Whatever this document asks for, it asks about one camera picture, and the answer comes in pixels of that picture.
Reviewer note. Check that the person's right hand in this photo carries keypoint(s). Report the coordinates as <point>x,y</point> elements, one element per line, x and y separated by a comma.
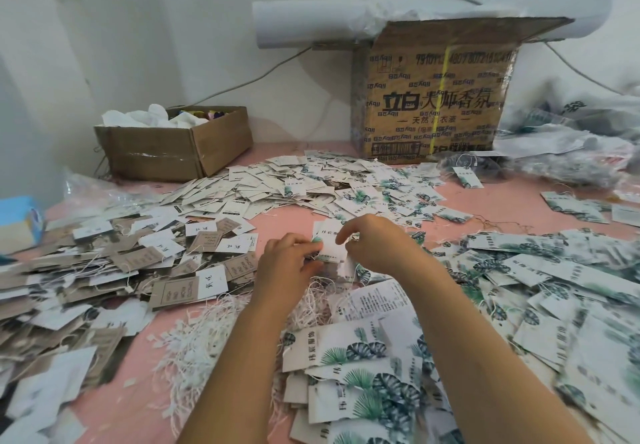
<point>380,244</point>

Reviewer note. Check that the person's left hand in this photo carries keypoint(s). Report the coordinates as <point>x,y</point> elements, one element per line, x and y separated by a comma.
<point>282,269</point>

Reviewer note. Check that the heap of small tags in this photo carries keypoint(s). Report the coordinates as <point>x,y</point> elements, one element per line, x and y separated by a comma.
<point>300,181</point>

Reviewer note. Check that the pile of green leaf tags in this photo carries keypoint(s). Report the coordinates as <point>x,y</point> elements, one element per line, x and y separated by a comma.
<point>550,299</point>

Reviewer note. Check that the pile of brown white tags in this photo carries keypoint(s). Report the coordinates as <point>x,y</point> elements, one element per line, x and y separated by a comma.
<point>105,299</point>

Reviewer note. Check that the person's left forearm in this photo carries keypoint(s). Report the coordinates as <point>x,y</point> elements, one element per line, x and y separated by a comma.
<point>235,384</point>

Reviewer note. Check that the person's right forearm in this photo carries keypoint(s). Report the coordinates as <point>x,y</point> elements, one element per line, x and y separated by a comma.
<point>500,364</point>

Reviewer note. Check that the small open cardboard box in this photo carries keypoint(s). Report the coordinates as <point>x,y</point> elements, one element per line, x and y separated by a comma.
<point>172,147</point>

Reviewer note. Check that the large printed cardboard box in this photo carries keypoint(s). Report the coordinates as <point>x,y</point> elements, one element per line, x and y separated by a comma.
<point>435,89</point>

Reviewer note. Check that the white crumpled material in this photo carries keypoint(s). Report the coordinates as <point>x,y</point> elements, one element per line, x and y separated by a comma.
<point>152,118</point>

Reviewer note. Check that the clear plastic bag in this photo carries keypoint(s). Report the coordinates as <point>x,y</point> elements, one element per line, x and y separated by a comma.
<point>95,194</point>

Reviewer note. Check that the white roll in plastic wrap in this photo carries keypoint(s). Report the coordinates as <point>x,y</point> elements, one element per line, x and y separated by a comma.
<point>315,24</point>

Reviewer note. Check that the heap of clear plastic bags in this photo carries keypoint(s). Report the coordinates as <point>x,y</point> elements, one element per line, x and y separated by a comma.
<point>590,134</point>

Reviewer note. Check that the blue tissue pack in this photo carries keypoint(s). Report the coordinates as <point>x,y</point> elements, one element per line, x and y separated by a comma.
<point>18,224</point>

